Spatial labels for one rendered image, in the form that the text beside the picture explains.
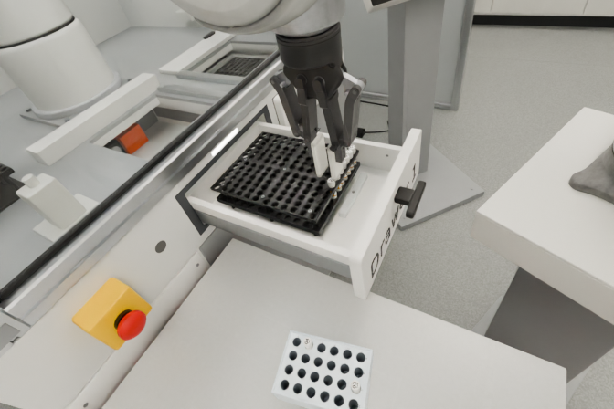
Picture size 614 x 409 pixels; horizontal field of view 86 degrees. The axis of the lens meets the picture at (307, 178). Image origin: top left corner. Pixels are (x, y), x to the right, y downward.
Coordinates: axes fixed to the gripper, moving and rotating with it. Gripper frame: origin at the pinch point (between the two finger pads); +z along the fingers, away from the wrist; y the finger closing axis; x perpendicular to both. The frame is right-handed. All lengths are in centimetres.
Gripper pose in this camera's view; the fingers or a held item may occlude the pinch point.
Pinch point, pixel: (327, 157)
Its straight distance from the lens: 51.6
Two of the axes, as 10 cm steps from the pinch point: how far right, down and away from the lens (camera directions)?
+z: 1.6, 7.0, 7.0
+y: -8.7, -2.3, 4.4
